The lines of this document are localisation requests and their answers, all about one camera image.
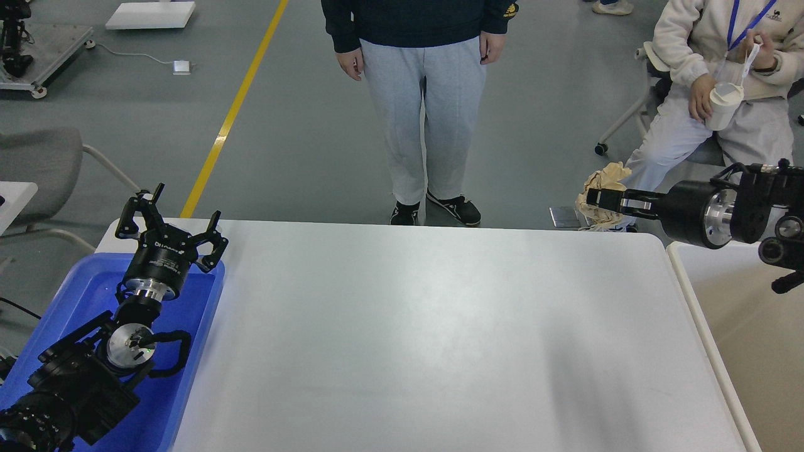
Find metal floor plate left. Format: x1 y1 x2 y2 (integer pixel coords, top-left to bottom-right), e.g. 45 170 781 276
549 207 591 229

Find brown paper ball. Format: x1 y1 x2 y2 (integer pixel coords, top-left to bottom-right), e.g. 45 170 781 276
575 162 635 232

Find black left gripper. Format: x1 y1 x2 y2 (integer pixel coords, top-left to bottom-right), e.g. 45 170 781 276
114 183 229 301

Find white flat board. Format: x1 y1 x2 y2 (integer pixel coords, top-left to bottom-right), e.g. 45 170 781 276
104 1 196 30

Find person in white clothes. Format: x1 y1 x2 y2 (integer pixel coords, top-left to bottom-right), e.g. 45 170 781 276
622 1 803 191

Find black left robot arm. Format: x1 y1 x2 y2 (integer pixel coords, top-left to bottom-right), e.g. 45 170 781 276
2 183 229 451

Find white side table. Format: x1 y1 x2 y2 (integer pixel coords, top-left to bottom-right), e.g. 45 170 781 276
1 181 38 234

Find white power adapter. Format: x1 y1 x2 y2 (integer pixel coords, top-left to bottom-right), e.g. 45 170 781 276
172 60 192 75

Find grey chair left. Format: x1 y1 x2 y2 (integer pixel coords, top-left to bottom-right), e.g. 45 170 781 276
1 127 141 254

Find blue plastic tray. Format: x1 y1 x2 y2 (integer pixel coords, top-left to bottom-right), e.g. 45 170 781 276
0 253 226 452

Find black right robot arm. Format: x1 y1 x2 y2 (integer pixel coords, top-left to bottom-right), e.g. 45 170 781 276
579 158 803 294

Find beige plastic bin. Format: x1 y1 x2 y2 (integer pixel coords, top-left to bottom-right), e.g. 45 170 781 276
666 242 803 451

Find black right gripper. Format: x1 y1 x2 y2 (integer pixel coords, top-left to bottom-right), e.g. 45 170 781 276
587 181 736 249

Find person in navy hoodie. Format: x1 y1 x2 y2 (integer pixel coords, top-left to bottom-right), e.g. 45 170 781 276
321 1 519 227

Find white paper cup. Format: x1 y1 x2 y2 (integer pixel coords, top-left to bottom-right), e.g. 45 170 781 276
705 82 744 132

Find white shoe background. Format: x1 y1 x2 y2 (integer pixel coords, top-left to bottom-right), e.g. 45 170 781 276
592 0 634 16

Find white frame chair right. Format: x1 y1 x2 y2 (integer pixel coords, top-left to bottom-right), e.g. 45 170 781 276
595 41 804 167

